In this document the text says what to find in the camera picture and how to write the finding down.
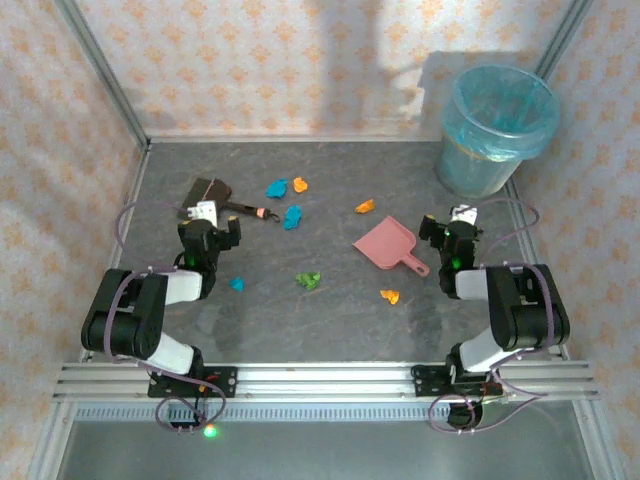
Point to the brown hand brush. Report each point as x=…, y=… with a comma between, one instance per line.
x=207, y=189

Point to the pink plastic dustpan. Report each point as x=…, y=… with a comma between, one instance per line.
x=385, y=242

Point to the small blue paper scrap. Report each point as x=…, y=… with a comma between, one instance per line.
x=237, y=284

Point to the large blue paper scrap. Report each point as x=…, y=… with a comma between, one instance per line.
x=292, y=217
x=276, y=189

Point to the orange paper scrap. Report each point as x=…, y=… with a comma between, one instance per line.
x=390, y=296
x=365, y=206
x=300, y=185

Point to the green paper scrap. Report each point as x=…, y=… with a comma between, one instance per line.
x=308, y=281

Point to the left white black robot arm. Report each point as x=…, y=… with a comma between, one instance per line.
x=125, y=320

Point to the bin with blue bag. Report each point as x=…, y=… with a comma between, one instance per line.
x=480, y=165

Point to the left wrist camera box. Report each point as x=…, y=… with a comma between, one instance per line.
x=206, y=212

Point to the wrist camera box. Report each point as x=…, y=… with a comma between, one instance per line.
x=206, y=212
x=464, y=214

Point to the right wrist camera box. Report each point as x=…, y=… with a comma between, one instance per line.
x=464, y=214

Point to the aluminium table edge rail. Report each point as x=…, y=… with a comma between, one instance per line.
x=138, y=175
x=300, y=138
x=522, y=220

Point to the aluminium frame post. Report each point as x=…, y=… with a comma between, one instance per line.
x=107, y=75
x=564, y=35

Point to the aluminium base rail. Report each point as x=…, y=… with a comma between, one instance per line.
x=325, y=382

